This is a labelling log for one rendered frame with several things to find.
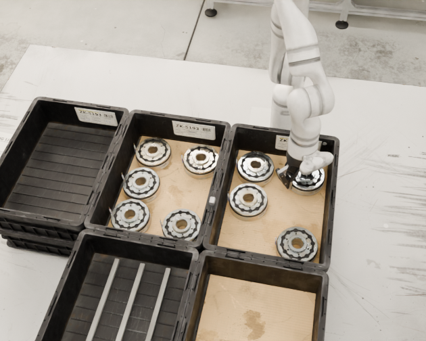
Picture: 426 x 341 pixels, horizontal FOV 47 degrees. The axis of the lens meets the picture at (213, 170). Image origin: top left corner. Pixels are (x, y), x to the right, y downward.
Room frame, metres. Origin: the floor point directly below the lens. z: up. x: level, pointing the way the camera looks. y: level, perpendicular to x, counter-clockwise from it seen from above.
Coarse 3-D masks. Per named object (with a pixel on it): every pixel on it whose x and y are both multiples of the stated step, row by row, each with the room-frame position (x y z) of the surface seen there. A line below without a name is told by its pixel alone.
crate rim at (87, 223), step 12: (192, 120) 0.92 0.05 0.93; (204, 120) 0.92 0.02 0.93; (216, 120) 0.92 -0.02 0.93; (228, 132) 0.87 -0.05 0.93; (120, 144) 0.85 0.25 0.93; (108, 168) 0.77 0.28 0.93; (216, 168) 0.75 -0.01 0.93; (216, 180) 0.71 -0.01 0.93; (96, 192) 0.70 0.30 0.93; (96, 204) 0.66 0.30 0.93; (204, 216) 0.61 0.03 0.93; (96, 228) 0.59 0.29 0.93; (108, 228) 0.59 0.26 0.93; (204, 228) 0.58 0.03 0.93; (156, 240) 0.55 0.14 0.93; (168, 240) 0.55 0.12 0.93; (180, 240) 0.55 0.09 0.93
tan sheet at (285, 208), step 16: (272, 192) 0.73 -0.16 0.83; (288, 192) 0.73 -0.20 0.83; (320, 192) 0.72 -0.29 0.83; (272, 208) 0.68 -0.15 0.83; (288, 208) 0.68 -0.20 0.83; (304, 208) 0.67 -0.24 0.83; (320, 208) 0.67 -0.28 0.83; (224, 224) 0.64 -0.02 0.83; (240, 224) 0.64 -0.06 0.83; (256, 224) 0.63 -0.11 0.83; (272, 224) 0.63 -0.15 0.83; (288, 224) 0.63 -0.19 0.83; (304, 224) 0.62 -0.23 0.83; (320, 224) 0.62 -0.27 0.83; (224, 240) 0.59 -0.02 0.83; (240, 240) 0.59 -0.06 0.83; (256, 240) 0.59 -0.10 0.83; (272, 240) 0.58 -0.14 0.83; (320, 240) 0.57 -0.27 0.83
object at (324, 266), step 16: (240, 128) 0.89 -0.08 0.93; (256, 128) 0.88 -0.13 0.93; (272, 128) 0.88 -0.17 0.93; (336, 144) 0.81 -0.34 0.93; (224, 160) 0.78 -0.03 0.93; (336, 160) 0.75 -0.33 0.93; (224, 176) 0.73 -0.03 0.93; (336, 176) 0.70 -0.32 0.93; (208, 224) 0.59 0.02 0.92; (208, 240) 0.54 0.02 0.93; (256, 256) 0.49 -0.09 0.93; (272, 256) 0.49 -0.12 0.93
